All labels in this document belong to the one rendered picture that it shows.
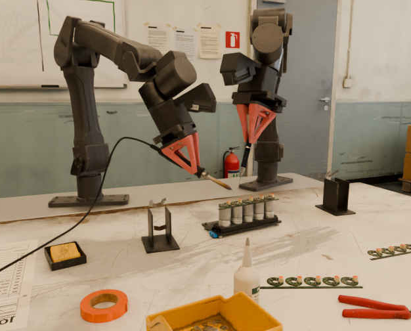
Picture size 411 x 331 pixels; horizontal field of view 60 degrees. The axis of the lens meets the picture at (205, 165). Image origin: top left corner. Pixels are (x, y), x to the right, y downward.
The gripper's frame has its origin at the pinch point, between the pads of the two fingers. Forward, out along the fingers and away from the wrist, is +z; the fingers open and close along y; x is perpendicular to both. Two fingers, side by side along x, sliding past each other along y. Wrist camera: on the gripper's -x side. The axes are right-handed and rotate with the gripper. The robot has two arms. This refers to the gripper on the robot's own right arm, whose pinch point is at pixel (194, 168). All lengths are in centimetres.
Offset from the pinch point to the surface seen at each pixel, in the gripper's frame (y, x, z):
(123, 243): -12.1, 15.2, 6.2
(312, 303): -23.9, -14.8, 22.5
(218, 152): 273, 70, 5
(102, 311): -34.7, 6.7, 9.4
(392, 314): -25.1, -23.4, 26.5
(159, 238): -8.8, 9.8, 8.7
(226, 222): -3.7, -2.1, 12.4
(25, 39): 173, 137, -142
